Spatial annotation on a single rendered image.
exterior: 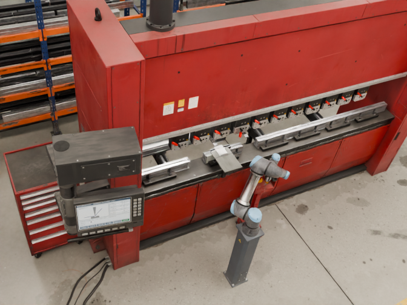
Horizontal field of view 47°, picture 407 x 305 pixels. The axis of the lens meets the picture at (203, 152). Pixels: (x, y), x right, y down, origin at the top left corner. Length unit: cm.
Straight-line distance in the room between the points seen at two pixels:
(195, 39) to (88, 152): 108
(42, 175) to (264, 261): 227
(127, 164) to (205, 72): 104
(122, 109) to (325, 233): 288
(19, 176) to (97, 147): 135
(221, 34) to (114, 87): 88
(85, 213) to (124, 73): 92
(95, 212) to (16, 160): 128
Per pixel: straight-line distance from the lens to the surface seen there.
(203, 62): 344
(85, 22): 327
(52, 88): 535
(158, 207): 422
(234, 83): 373
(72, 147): 284
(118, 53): 296
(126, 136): 289
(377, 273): 513
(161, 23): 318
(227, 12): 352
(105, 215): 314
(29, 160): 417
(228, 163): 412
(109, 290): 448
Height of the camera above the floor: 394
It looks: 45 degrees down
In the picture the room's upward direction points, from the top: 9 degrees clockwise
